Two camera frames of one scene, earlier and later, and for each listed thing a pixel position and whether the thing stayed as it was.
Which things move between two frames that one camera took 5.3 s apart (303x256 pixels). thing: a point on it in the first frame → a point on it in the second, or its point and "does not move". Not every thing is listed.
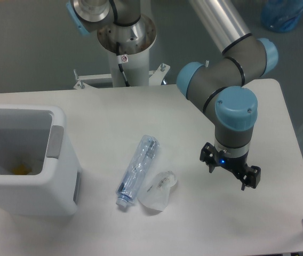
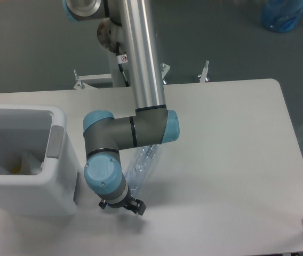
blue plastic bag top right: [283, 16] does not move
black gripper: [249, 176] → [126, 202]
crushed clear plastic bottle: [136, 170] does not move
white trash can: [29, 167] does not move
